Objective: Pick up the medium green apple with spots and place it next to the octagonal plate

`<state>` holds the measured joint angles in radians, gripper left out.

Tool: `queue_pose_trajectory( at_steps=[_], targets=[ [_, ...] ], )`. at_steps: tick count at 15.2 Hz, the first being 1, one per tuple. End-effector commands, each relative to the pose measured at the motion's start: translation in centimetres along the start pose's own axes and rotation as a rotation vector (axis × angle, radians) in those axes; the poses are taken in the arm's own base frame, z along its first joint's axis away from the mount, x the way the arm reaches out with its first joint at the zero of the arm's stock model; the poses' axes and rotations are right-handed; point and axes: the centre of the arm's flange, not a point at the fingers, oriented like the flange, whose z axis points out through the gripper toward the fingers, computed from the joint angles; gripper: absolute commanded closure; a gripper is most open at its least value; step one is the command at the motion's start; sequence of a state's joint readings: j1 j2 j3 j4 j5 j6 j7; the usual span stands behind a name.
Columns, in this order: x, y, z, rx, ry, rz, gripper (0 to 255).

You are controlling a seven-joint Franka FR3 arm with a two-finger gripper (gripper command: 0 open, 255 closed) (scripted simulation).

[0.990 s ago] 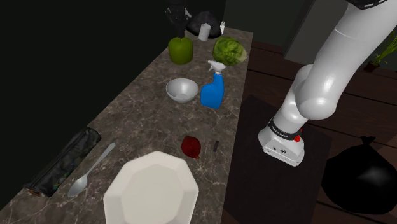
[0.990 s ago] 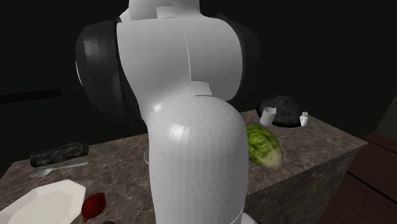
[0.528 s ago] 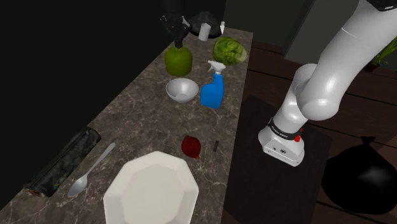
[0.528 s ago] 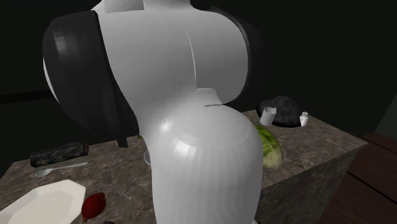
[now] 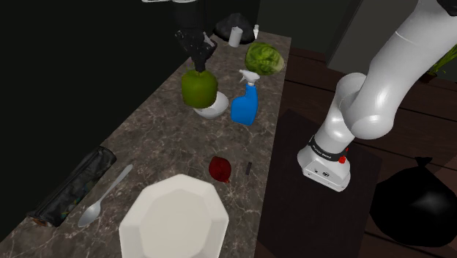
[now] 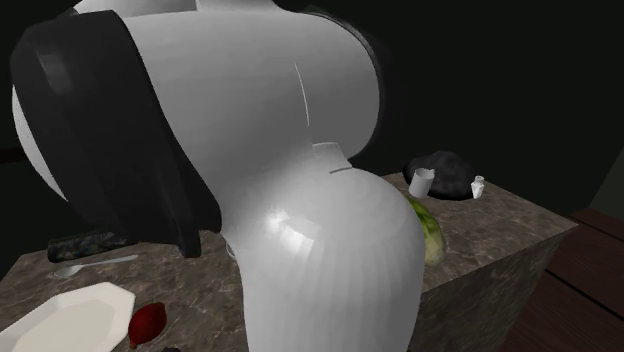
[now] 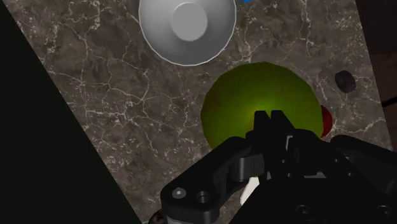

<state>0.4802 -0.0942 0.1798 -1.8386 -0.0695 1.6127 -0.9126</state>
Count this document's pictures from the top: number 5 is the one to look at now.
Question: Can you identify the green apple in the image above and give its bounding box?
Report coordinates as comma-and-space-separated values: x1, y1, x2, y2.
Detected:
180, 69, 219, 109

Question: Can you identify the white cup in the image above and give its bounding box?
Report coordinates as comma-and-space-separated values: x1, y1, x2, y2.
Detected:
228, 26, 244, 48

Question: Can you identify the green lettuce head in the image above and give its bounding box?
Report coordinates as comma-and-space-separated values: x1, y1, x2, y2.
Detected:
244, 41, 286, 77

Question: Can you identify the white bowl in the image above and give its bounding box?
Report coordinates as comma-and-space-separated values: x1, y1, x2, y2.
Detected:
193, 91, 230, 120

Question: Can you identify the blue spray bottle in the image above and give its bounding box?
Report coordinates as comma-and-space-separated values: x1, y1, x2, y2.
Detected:
230, 69, 261, 127

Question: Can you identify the dark red fruit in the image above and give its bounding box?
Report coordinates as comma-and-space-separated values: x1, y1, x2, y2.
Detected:
208, 155, 233, 185

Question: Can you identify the white octagonal plate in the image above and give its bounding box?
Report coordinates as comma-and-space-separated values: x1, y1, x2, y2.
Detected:
118, 173, 230, 258

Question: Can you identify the black pencil case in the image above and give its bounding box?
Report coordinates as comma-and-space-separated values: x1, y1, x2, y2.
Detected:
26, 145, 118, 229

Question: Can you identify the grey spoon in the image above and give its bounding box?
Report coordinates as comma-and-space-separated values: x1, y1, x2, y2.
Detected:
77, 163, 134, 229

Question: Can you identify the green potted plant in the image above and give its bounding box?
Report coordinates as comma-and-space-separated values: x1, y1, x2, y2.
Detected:
419, 43, 457, 85

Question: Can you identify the black garbage bag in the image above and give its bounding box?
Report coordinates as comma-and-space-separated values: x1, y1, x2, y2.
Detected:
368, 155, 457, 248

